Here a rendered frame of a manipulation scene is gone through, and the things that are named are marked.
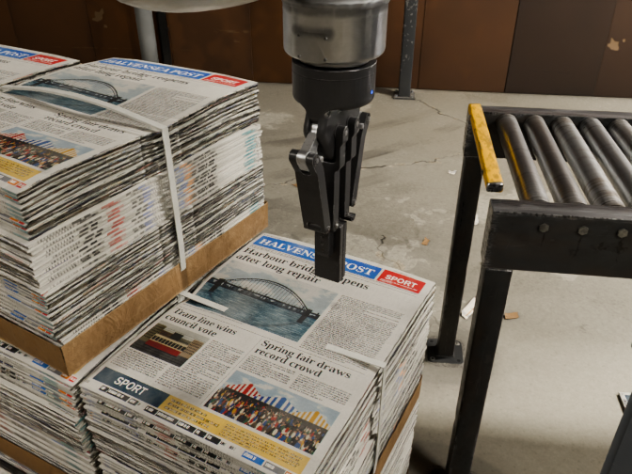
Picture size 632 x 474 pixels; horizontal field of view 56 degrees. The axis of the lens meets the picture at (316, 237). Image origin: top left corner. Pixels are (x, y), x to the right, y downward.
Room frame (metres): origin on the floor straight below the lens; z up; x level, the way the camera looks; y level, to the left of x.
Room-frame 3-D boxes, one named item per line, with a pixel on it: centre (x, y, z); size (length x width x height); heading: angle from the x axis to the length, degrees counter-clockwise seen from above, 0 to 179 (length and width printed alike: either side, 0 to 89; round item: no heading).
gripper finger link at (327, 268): (0.53, -0.01, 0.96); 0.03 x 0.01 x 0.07; 62
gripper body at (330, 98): (0.53, -0.02, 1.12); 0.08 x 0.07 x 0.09; 152
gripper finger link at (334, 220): (0.52, -0.01, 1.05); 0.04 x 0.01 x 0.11; 62
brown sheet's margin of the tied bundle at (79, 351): (0.61, 0.35, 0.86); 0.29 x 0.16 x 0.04; 59
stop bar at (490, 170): (1.19, -0.35, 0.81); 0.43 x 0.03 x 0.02; 172
